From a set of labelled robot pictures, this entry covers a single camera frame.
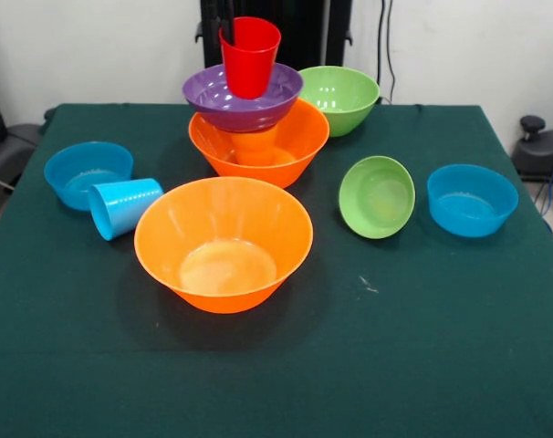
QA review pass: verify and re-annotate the red cup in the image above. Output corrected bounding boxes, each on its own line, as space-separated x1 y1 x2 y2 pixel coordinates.
218 16 283 100

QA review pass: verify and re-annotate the purple bowl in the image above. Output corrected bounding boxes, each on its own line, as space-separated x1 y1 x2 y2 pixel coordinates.
182 62 304 134

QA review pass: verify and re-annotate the orange cup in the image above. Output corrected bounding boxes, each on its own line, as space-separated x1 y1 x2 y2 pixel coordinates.
230 125 280 167

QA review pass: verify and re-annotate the large orange bowl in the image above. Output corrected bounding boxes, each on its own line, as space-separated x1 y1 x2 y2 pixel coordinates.
133 176 314 315
188 98 331 190

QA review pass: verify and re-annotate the large green bowl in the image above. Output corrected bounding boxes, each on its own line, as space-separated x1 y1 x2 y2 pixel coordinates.
297 66 381 139

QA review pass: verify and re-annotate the blue cup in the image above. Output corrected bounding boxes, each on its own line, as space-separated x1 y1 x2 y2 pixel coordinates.
87 177 164 242

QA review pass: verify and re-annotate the small green bowl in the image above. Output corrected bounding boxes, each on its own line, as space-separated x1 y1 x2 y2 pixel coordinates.
339 155 417 240

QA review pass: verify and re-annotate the blue bowl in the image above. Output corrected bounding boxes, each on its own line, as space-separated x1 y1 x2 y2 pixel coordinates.
426 163 520 239
43 141 135 213

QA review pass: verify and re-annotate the dark green table cloth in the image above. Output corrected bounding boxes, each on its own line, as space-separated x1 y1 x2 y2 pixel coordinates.
0 102 553 438

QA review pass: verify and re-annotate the black pedestal foot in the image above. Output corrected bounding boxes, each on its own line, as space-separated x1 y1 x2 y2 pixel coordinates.
0 122 44 193
513 115 553 183

